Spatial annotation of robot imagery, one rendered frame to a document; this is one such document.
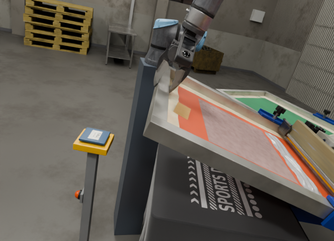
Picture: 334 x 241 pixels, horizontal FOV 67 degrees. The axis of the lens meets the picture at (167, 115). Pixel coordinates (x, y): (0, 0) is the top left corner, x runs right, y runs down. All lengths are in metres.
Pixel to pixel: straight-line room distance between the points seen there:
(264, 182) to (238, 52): 8.13
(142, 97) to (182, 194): 0.64
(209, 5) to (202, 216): 0.60
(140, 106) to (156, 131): 0.83
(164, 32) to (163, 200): 0.81
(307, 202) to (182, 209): 0.34
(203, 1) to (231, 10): 7.60
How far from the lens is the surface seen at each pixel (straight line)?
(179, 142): 0.53
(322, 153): 0.99
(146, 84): 1.30
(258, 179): 0.61
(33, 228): 2.00
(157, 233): 0.81
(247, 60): 8.91
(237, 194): 0.95
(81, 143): 1.01
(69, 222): 2.00
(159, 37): 1.30
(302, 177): 0.88
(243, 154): 0.74
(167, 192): 0.85
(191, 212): 0.81
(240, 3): 8.45
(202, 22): 0.74
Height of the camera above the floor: 1.50
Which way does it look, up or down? 23 degrees down
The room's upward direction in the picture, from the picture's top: 13 degrees clockwise
